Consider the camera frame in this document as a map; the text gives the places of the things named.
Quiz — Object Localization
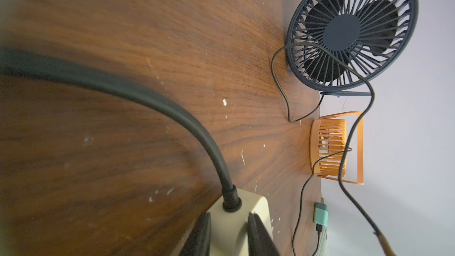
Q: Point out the beige red power strip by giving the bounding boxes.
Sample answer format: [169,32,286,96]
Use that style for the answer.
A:
[170,187,275,256]

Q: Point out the black orange fan cable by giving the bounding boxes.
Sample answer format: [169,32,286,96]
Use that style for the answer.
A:
[291,147,353,256]

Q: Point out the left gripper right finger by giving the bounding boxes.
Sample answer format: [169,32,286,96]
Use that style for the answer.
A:
[246,213,280,256]

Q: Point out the dark blue upright desk fan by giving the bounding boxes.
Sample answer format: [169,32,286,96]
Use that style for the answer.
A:
[286,0,418,92]

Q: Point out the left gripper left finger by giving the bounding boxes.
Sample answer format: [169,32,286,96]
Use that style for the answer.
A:
[179,212,212,256]

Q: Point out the black power strip cord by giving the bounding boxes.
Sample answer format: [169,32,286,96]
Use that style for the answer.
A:
[0,47,242,213]

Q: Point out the teal usb adapter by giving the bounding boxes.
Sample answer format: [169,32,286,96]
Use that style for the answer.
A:
[314,202,329,235]

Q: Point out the orange desk fan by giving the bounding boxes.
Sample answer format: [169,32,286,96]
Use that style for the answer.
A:
[309,111,361,180]

